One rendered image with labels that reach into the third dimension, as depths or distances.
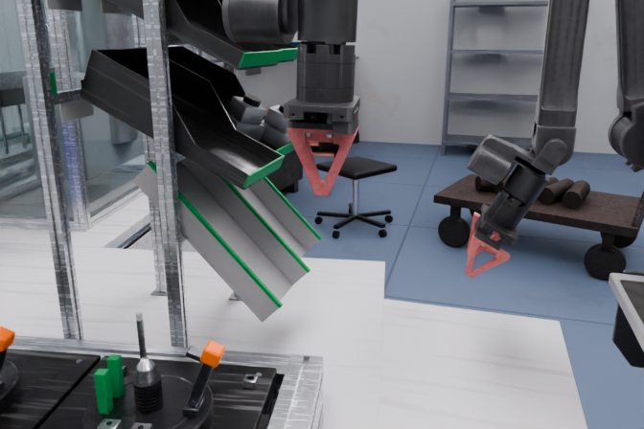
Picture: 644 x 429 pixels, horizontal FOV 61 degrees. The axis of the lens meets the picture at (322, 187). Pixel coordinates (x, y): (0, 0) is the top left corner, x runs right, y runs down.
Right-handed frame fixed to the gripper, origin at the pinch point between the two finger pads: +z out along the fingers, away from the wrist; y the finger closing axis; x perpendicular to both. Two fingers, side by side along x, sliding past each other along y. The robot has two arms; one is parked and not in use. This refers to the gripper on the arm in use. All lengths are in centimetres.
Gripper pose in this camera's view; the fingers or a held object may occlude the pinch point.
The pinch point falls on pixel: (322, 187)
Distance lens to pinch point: 57.3
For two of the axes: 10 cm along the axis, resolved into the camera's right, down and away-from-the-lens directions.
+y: -1.3, 2.7, -9.5
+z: -0.3, 9.6, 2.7
